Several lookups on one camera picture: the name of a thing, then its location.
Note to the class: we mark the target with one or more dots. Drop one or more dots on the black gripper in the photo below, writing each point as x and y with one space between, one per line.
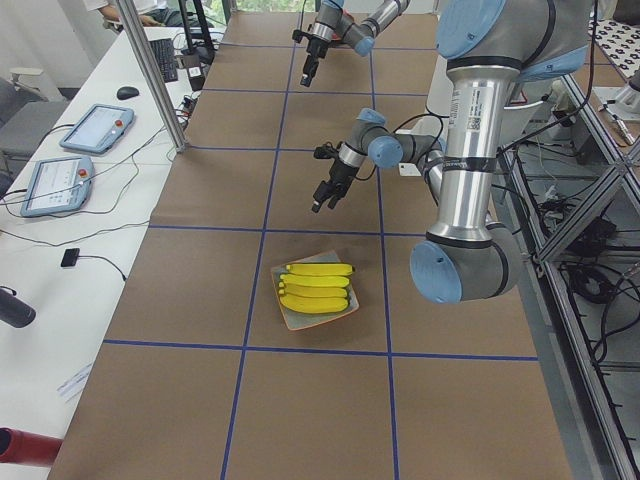
339 173
316 48

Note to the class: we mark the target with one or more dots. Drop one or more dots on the bright yellow banana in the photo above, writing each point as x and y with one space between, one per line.
314 305

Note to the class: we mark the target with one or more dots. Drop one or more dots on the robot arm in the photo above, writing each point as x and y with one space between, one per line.
334 26
489 47

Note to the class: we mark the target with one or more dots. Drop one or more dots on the grey square plate orange rim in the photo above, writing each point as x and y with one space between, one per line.
299 321

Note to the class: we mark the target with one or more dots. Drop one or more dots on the black keyboard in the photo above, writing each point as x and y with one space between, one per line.
163 52

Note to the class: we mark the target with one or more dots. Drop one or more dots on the black computer mouse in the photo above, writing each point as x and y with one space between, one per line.
127 92

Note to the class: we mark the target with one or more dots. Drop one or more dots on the teach pendant far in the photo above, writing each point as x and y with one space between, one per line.
98 129

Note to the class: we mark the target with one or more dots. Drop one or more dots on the teach pendant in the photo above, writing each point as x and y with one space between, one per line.
98 129
58 185

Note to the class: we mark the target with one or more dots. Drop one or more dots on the small black box on desk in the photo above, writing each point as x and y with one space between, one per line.
70 257

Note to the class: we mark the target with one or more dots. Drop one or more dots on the teach pendant near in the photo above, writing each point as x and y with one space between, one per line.
58 185

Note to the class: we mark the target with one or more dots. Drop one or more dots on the black cylinder on desk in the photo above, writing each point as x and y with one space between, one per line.
14 311

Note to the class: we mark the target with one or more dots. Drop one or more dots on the red cylinder object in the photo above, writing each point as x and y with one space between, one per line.
27 448

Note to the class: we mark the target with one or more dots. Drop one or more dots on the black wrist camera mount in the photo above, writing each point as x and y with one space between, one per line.
298 35
327 151

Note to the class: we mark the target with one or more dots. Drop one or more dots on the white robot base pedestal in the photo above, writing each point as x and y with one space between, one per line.
423 124

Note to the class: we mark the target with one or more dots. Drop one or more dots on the aluminium frame post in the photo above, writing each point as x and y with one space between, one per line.
151 72

